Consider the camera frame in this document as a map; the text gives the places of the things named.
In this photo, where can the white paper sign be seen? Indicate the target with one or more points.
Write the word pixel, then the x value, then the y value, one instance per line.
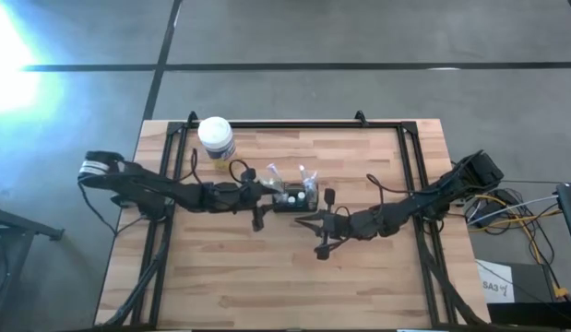
pixel 495 276

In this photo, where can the Lysol wipes canister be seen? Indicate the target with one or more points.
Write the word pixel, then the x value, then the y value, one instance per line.
pixel 216 133

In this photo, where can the black metal table frame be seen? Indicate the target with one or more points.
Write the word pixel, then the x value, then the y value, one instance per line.
pixel 312 124

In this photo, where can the grey toothbrush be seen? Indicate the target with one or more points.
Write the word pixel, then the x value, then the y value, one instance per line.
pixel 271 173

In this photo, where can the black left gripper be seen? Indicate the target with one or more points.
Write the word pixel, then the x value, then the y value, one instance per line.
pixel 246 198

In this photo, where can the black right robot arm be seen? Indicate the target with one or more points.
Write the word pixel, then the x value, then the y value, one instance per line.
pixel 405 209

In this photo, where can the dark grey box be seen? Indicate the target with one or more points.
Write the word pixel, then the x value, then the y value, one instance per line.
pixel 529 281

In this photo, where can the black cart frame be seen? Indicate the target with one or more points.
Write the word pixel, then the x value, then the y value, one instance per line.
pixel 27 224

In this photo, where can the teal mouthwash bottle white cap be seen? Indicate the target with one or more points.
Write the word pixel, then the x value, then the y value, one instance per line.
pixel 301 196
pixel 290 200

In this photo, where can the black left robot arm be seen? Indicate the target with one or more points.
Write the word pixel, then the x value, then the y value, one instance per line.
pixel 174 191

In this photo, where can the black power strip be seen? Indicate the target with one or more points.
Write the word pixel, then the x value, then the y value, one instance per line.
pixel 485 209

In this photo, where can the green toothbrush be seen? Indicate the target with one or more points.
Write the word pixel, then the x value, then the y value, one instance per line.
pixel 278 182

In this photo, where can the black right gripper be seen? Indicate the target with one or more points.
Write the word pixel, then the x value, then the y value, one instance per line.
pixel 340 226

